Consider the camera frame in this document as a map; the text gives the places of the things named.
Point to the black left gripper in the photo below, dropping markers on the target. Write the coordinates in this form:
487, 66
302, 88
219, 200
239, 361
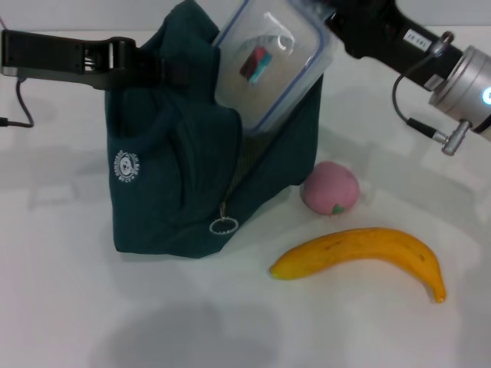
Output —
38, 53

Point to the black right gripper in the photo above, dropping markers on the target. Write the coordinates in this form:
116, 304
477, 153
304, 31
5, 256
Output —
410, 50

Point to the clear plastic food container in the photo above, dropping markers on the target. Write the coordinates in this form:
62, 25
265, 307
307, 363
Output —
268, 76

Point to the dark teal insulated lunch bag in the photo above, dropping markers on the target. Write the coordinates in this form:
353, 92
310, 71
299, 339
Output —
172, 172

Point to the pink toy peach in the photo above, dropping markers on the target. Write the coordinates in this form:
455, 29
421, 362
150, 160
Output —
330, 186

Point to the yellow toy banana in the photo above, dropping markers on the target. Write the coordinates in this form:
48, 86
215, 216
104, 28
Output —
360, 249

